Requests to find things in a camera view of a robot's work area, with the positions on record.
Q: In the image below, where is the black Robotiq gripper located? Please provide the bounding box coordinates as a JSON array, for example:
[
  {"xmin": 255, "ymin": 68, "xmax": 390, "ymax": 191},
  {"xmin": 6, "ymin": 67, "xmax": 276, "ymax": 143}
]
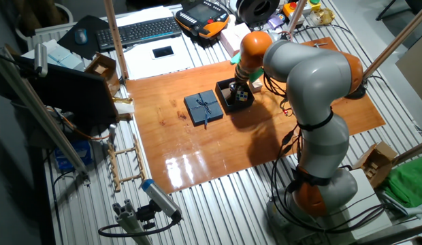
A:
[{"xmin": 229, "ymin": 75, "xmax": 248, "ymax": 97}]

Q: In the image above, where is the pale wooden cube block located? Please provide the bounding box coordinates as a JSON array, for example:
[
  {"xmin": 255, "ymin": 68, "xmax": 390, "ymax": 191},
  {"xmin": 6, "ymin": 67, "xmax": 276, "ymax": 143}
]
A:
[{"xmin": 248, "ymin": 80, "xmax": 263, "ymax": 94}]

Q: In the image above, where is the blue gift box lid ribbon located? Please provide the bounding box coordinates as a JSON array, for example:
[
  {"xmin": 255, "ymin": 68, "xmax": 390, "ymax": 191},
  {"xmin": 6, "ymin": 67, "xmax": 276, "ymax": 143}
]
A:
[{"xmin": 183, "ymin": 89, "xmax": 225, "ymax": 129}]

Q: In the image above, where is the dark blue gift box base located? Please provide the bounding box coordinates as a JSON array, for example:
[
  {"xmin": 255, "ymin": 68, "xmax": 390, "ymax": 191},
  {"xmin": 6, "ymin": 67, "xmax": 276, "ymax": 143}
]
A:
[{"xmin": 214, "ymin": 77, "xmax": 255, "ymax": 114}]

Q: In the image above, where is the pale pink gift box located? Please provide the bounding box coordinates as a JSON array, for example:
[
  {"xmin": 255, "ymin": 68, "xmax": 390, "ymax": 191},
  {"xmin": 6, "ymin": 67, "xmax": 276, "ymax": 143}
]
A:
[{"xmin": 219, "ymin": 22, "xmax": 252, "ymax": 58}]

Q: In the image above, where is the orange emergency stop button box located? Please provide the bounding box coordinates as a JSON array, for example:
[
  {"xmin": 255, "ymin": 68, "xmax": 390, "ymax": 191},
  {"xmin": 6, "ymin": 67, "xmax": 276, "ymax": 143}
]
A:
[{"xmin": 282, "ymin": 1, "xmax": 299, "ymax": 18}]

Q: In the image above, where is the small open cardboard box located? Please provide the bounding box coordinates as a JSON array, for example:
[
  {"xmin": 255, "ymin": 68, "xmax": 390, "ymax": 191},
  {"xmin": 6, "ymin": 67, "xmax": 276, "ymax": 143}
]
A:
[{"xmin": 84, "ymin": 52, "xmax": 121, "ymax": 97}]

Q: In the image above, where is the cardboard box with inserts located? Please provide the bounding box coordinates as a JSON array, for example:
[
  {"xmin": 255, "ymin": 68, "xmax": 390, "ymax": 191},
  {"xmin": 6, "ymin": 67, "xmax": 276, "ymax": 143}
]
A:
[{"xmin": 353, "ymin": 141, "xmax": 399, "ymax": 190}]

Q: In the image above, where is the white light blue box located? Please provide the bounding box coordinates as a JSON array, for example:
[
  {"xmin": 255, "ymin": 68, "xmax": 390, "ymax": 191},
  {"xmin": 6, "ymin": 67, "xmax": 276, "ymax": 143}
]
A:
[{"xmin": 21, "ymin": 38, "xmax": 86, "ymax": 73}]

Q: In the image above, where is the glossy wooden board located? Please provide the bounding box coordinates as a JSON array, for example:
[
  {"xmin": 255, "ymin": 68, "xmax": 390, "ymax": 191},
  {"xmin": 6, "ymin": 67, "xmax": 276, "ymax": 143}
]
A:
[{"xmin": 125, "ymin": 36, "xmax": 387, "ymax": 195}]

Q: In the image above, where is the small purple object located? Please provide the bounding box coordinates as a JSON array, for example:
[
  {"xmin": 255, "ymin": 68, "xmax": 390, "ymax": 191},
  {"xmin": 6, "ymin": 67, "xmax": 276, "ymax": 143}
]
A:
[{"xmin": 267, "ymin": 13, "xmax": 287, "ymax": 31}]

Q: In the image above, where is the black orange teach pendant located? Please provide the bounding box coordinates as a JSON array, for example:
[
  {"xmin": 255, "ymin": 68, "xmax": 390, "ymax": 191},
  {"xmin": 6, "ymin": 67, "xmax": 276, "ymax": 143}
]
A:
[{"xmin": 174, "ymin": 0, "xmax": 231, "ymax": 39}]

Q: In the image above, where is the black filament spool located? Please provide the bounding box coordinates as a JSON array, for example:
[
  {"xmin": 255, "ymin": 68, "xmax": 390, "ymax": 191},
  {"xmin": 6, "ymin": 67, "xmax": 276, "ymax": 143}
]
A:
[{"xmin": 236, "ymin": 0, "xmax": 282, "ymax": 25}]

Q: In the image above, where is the white smartphone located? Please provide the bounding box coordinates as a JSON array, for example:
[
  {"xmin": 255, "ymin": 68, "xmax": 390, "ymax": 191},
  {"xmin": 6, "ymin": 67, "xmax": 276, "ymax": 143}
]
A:
[{"xmin": 150, "ymin": 45, "xmax": 176, "ymax": 61}]

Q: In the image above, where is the large white paper sheet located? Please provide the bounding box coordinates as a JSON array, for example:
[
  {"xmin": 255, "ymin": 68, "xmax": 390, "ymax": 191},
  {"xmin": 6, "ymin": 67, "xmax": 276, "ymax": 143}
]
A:
[{"xmin": 123, "ymin": 35, "xmax": 195, "ymax": 81}]

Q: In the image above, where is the black computer keyboard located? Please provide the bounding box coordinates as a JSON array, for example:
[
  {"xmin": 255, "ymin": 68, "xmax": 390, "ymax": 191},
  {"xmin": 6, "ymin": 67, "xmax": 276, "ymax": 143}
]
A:
[{"xmin": 95, "ymin": 16, "xmax": 183, "ymax": 52}]

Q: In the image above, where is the white tissue gold foil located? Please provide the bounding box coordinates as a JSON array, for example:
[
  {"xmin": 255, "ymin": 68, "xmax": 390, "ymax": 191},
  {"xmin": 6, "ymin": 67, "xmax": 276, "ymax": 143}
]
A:
[{"xmin": 111, "ymin": 96, "xmax": 135, "ymax": 117}]

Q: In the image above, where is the wooden ladder rack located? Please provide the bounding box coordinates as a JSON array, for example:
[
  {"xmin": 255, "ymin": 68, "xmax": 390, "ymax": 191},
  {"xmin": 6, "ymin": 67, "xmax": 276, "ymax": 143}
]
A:
[{"xmin": 106, "ymin": 133, "xmax": 147, "ymax": 193}]

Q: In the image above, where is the black mouse pad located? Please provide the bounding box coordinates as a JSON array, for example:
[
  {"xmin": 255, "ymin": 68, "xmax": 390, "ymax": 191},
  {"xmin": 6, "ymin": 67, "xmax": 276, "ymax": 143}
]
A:
[{"xmin": 56, "ymin": 15, "xmax": 110, "ymax": 61}]

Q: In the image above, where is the grey computer mouse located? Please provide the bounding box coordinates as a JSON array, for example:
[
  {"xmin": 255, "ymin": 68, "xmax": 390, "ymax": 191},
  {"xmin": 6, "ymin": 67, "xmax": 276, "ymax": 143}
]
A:
[{"xmin": 74, "ymin": 28, "xmax": 89, "ymax": 46}]

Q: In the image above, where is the black flat monitor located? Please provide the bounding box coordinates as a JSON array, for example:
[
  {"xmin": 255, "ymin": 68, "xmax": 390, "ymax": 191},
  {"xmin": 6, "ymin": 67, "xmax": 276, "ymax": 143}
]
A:
[{"xmin": 12, "ymin": 54, "xmax": 120, "ymax": 132}]

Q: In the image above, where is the aluminium profile stand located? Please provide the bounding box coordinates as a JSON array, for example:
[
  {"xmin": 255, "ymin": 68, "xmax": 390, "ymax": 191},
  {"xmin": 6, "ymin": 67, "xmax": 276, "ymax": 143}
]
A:
[{"xmin": 112, "ymin": 199, "xmax": 154, "ymax": 245}]

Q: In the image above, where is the blue plastic package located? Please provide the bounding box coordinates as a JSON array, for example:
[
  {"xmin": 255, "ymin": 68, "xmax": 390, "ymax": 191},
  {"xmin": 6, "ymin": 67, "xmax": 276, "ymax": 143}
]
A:
[{"xmin": 54, "ymin": 139, "xmax": 94, "ymax": 173}]

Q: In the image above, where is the beige flat panel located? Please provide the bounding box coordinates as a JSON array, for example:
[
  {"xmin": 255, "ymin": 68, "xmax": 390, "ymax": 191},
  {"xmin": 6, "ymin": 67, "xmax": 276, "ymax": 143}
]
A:
[{"xmin": 395, "ymin": 39, "xmax": 422, "ymax": 110}]

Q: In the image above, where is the green cloth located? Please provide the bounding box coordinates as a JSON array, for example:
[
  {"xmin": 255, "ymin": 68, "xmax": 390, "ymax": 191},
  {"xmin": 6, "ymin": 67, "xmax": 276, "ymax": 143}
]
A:
[{"xmin": 380, "ymin": 154, "xmax": 422, "ymax": 209}]

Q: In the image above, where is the long aluminium bar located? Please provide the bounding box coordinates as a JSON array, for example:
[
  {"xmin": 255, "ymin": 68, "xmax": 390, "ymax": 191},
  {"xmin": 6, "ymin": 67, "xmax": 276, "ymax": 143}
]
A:
[{"xmin": 0, "ymin": 46, "xmax": 92, "ymax": 186}]

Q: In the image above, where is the white ribbed panel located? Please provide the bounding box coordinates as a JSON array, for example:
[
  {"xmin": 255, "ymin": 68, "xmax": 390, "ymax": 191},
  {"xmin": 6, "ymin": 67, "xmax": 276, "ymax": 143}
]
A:
[{"xmin": 27, "ymin": 22, "xmax": 79, "ymax": 52}]

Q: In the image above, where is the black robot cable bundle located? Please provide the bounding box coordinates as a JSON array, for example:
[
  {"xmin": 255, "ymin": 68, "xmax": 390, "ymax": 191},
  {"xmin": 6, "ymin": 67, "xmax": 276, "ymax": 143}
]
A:
[{"xmin": 261, "ymin": 30, "xmax": 389, "ymax": 234}]

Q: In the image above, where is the wooden frame post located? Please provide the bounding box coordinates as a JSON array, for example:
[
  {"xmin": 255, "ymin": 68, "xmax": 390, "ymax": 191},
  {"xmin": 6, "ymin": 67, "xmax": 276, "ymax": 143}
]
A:
[
  {"xmin": 362, "ymin": 1, "xmax": 422, "ymax": 81},
  {"xmin": 391, "ymin": 139, "xmax": 422, "ymax": 167},
  {"xmin": 286, "ymin": 0, "xmax": 309, "ymax": 35},
  {"xmin": 102, "ymin": 0, "xmax": 131, "ymax": 81}
]

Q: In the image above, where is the silver camera blue end cap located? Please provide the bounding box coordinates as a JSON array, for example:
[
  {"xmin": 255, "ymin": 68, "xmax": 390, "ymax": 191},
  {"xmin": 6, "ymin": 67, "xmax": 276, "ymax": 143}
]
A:
[{"xmin": 140, "ymin": 178, "xmax": 184, "ymax": 221}]

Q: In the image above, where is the black camera clamp mount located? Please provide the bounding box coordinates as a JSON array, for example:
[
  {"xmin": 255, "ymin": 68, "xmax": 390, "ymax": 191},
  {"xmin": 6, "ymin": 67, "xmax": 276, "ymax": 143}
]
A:
[{"xmin": 135, "ymin": 199, "xmax": 161, "ymax": 231}]

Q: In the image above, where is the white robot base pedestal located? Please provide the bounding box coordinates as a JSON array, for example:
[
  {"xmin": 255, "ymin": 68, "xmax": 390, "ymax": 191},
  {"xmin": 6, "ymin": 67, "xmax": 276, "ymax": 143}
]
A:
[{"xmin": 267, "ymin": 168, "xmax": 394, "ymax": 245}]

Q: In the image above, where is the thin orange cable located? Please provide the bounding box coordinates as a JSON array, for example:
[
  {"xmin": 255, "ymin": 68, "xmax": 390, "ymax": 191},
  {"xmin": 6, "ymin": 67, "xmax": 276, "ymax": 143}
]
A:
[{"xmin": 49, "ymin": 107, "xmax": 110, "ymax": 142}]

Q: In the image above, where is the black camera cable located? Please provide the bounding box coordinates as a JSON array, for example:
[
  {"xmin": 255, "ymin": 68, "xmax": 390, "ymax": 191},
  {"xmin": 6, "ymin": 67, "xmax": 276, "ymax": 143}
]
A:
[{"xmin": 97, "ymin": 212, "xmax": 183, "ymax": 238}]

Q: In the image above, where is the silver depth camera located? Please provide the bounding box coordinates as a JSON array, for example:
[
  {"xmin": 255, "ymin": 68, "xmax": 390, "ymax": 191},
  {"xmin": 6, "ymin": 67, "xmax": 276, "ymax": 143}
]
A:
[{"xmin": 33, "ymin": 42, "xmax": 49, "ymax": 78}]

